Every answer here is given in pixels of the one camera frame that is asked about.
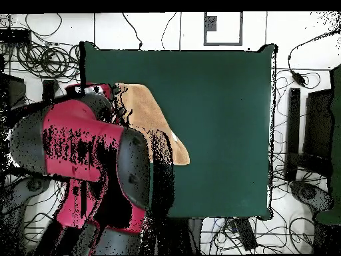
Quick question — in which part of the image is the tan terry towel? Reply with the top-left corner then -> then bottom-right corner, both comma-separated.
114,83 -> 191,167

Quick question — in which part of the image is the black stand foot bar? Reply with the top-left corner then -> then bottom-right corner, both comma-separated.
41,79 -> 58,103
284,87 -> 334,183

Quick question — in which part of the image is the black equipment box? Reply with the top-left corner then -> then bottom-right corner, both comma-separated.
302,88 -> 334,161
0,73 -> 27,109

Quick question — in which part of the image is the grey stand base with caster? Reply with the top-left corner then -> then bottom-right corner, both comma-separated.
288,179 -> 335,214
0,174 -> 66,255

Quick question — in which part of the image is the dark green table cloth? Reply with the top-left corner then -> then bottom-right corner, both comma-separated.
79,41 -> 278,221

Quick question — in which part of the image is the dark grey square plate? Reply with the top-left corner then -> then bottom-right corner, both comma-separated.
205,15 -> 218,32

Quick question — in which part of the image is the black power adapter brick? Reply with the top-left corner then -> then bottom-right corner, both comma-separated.
290,69 -> 306,87

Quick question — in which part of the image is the black rectangular floor box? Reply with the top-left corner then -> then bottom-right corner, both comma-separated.
233,217 -> 258,252

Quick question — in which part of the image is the black cable with plug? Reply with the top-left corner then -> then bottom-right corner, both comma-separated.
121,12 -> 144,51

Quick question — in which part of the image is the coiled black cable bundle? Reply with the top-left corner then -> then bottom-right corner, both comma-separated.
15,42 -> 81,80

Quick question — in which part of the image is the grey square floor frame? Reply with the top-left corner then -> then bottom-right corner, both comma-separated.
203,11 -> 244,47

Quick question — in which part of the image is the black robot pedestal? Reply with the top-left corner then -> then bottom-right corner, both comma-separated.
143,217 -> 207,255

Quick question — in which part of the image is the black adapter cable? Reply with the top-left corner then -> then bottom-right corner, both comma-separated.
286,23 -> 341,73

